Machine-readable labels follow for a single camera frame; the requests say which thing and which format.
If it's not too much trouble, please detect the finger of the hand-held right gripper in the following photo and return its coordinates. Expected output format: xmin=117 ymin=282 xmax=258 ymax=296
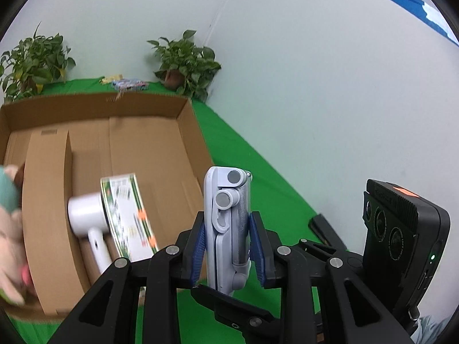
xmin=299 ymin=238 xmax=364 ymax=269

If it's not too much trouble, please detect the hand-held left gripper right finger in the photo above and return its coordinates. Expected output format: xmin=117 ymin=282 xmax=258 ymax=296
xmin=191 ymin=211 xmax=413 ymax=344

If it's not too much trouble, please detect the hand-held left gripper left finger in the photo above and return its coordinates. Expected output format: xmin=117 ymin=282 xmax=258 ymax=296
xmin=46 ymin=211 xmax=207 ymax=344

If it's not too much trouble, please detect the white folding phone stand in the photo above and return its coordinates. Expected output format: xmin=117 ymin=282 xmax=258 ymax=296
xmin=204 ymin=167 xmax=253 ymax=296

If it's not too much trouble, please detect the white box with green border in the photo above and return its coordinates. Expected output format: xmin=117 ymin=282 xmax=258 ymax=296
xmin=100 ymin=174 xmax=159 ymax=263

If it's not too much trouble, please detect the white hair dryer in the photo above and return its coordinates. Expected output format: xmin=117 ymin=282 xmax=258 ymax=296
xmin=67 ymin=191 xmax=113 ymax=276

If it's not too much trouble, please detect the large cardboard box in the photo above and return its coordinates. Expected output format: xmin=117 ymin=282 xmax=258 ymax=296
xmin=0 ymin=92 xmax=214 ymax=321

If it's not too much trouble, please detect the long cardboard box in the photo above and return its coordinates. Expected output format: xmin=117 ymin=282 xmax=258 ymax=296
xmin=22 ymin=129 xmax=90 ymax=314

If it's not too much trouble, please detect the black flat phone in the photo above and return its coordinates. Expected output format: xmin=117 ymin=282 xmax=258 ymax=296
xmin=309 ymin=214 xmax=347 ymax=249

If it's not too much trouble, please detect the green table cloth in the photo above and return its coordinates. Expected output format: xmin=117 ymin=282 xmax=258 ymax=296
xmin=36 ymin=77 xmax=345 ymax=344

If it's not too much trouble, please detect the colourful snack packet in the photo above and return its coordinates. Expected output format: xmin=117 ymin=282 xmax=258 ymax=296
xmin=111 ymin=78 xmax=149 ymax=91

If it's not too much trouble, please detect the pink and teal plush toy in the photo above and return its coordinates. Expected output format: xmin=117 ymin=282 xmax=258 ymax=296
xmin=0 ymin=165 xmax=31 ymax=307

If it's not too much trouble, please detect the leafy potted plant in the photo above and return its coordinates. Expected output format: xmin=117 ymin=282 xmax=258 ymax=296
xmin=147 ymin=30 xmax=222 ymax=101
xmin=0 ymin=23 xmax=76 ymax=103

